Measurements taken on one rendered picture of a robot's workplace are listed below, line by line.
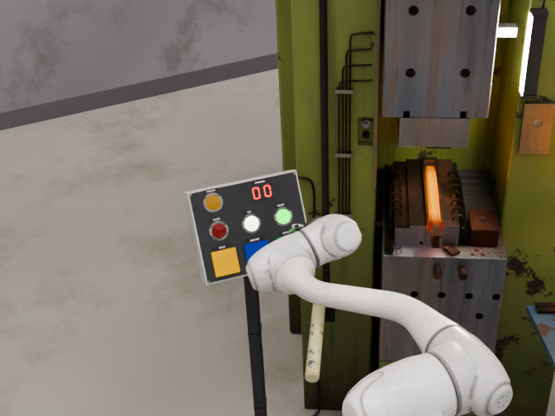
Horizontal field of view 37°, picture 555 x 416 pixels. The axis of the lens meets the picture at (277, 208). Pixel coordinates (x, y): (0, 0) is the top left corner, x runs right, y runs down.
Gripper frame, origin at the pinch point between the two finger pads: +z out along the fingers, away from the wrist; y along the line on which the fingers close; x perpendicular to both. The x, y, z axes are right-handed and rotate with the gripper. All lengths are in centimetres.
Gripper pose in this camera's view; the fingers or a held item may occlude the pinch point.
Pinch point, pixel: (298, 229)
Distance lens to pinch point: 236.7
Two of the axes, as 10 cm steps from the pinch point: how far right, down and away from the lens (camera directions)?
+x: -2.0, -9.8, -0.7
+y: 9.5, -2.1, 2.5
